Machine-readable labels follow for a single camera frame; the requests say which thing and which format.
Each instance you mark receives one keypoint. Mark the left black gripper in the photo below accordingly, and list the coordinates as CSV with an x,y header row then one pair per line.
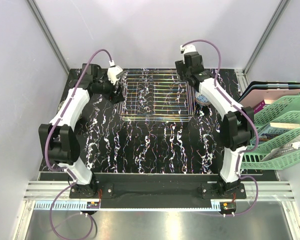
x,y
115,97

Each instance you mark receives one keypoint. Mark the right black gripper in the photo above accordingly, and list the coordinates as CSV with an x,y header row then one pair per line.
x,y
180,67

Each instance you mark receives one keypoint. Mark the blue white floral bowl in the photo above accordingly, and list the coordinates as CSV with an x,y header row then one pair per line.
x,y
201,99

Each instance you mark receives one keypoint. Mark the wire dish rack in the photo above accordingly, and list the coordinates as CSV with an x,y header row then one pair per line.
x,y
155,95

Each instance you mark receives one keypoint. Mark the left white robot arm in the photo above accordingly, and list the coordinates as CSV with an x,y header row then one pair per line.
x,y
59,144

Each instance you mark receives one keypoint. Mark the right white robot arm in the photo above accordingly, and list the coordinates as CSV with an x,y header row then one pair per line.
x,y
237,127

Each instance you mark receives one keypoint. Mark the pink folder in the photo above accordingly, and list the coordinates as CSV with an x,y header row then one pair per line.
x,y
256,96

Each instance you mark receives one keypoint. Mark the purple book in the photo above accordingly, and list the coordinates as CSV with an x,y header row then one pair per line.
x,y
263,104

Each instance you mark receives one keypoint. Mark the blue booklet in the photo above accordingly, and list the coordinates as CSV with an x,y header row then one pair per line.
x,y
268,133

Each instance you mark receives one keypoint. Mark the green file organizer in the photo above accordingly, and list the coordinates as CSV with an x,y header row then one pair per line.
x,y
287,110

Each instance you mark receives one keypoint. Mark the spiral notebook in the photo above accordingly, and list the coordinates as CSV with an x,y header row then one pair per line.
x,y
287,148

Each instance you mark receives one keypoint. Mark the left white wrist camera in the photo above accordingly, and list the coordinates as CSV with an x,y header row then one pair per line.
x,y
114,73

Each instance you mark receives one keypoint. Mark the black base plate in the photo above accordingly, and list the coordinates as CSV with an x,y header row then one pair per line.
x,y
114,185

